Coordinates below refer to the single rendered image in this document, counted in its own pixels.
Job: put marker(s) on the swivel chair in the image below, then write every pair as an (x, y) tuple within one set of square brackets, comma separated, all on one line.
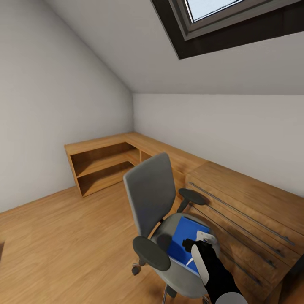
[(151, 194)]

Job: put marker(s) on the fixed window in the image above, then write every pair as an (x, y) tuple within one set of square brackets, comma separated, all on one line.
[(198, 27)]

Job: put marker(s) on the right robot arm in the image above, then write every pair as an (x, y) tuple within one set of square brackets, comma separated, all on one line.
[(217, 280)]

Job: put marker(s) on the bookcase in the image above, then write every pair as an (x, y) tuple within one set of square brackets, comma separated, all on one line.
[(182, 163), (131, 148), (95, 164)]

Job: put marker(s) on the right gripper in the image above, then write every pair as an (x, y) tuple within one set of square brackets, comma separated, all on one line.
[(188, 244)]

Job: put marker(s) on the folder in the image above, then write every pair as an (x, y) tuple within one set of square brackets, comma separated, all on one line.
[(186, 229)]

